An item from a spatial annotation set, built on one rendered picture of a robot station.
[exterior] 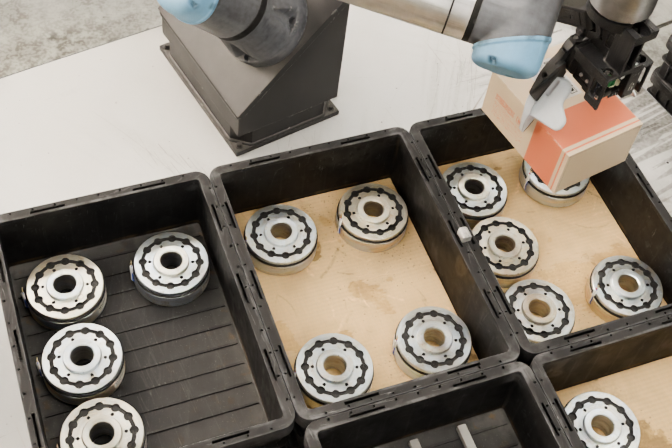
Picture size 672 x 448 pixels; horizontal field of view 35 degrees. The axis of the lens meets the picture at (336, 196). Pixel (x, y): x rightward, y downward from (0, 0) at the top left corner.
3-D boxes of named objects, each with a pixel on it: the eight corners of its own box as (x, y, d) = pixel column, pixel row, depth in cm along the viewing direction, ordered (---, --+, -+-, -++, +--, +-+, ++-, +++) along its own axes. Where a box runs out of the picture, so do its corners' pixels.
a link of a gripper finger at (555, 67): (529, 100, 130) (577, 44, 126) (522, 91, 131) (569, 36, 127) (549, 104, 134) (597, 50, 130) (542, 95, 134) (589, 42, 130)
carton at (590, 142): (481, 108, 145) (492, 69, 139) (551, 80, 149) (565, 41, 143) (553, 193, 137) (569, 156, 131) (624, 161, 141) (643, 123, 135)
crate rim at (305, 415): (206, 178, 151) (206, 168, 149) (403, 134, 159) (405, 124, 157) (298, 432, 129) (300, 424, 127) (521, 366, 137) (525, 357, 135)
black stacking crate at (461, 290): (207, 219, 158) (207, 171, 149) (393, 176, 166) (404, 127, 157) (294, 463, 137) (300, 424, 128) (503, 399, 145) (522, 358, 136)
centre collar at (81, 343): (59, 345, 138) (59, 343, 138) (98, 336, 139) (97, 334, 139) (65, 378, 135) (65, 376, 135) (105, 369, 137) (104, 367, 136)
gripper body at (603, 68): (591, 115, 128) (622, 43, 118) (547, 67, 132) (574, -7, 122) (639, 94, 130) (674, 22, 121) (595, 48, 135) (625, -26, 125)
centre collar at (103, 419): (75, 426, 132) (75, 424, 131) (114, 410, 133) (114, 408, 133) (89, 460, 129) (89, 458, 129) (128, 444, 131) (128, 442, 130)
